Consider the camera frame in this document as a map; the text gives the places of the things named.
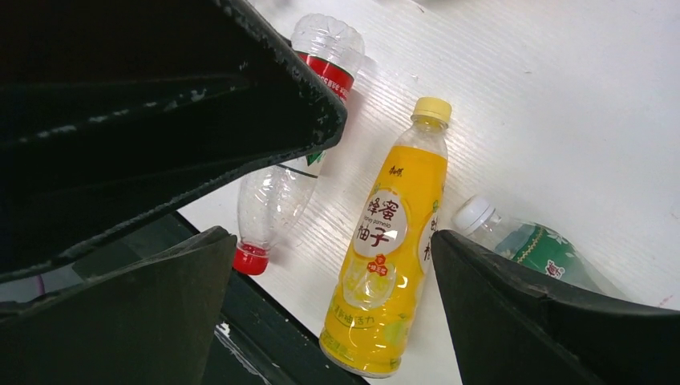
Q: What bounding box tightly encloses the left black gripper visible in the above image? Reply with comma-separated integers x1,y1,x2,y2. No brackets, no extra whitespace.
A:
1,1,347,282

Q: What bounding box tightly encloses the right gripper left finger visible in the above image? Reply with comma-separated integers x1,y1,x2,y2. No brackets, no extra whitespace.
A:
1,226,237,384

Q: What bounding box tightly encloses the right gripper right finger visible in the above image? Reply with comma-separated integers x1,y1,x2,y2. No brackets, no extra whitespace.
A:
431,230,679,384

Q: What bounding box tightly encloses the green tea bottle white cap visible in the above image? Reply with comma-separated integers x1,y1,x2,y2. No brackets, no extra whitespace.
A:
452,196,629,300

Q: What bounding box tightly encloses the yellow honey pomelo drink bottle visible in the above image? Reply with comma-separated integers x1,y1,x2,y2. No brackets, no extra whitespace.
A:
319,97,452,379

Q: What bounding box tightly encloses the clear bottle red cap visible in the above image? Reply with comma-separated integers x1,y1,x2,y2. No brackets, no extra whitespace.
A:
233,13,366,277

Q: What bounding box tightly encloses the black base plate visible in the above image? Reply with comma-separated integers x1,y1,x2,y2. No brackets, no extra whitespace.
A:
74,213,366,384

